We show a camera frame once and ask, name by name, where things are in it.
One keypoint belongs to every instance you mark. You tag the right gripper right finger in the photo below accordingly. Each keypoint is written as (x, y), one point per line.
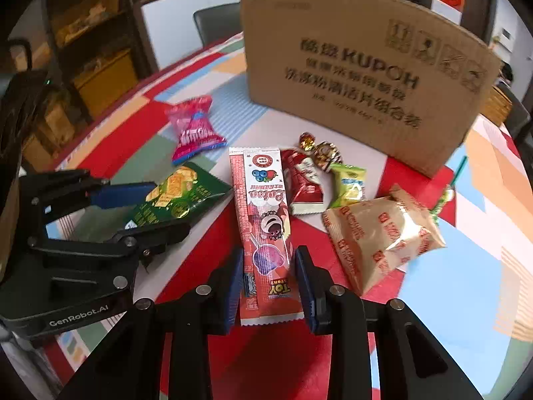
(412, 363)

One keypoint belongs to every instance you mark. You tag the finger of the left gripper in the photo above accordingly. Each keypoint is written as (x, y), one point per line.
(112, 196)
(152, 240)

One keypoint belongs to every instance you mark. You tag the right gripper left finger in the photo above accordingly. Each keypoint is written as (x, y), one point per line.
(150, 337)

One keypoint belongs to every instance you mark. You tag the green cracker packet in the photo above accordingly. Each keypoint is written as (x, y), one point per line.
(187, 194)

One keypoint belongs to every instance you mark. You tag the long pink toy candy packet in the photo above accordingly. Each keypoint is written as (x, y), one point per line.
(270, 289)

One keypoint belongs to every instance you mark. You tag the beige fortune cookie packet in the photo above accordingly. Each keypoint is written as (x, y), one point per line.
(372, 238)

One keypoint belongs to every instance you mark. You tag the red heart snack packet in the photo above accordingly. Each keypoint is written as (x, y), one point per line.
(305, 194)

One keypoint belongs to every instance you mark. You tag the green stick lollipop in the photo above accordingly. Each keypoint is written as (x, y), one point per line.
(445, 207)

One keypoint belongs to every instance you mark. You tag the light green candy packet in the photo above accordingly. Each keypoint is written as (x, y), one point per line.
(349, 185)

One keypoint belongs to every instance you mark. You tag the foil chocolate candy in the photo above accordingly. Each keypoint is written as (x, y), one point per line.
(323, 154)

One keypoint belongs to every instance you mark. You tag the white base cabinet counter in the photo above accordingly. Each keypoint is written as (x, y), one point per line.
(171, 31)

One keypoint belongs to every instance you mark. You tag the dark chair left side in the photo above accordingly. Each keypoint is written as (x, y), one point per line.
(218, 22)

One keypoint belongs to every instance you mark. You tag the dark chair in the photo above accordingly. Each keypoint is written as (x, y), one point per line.
(518, 117)
(218, 22)

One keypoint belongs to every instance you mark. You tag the dark chair right far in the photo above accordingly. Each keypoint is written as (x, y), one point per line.
(518, 117)

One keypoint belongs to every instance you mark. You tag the wicker basket box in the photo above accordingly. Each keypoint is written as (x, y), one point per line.
(495, 105)

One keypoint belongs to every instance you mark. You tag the cardboard box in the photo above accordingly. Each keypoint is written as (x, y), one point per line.
(388, 73)

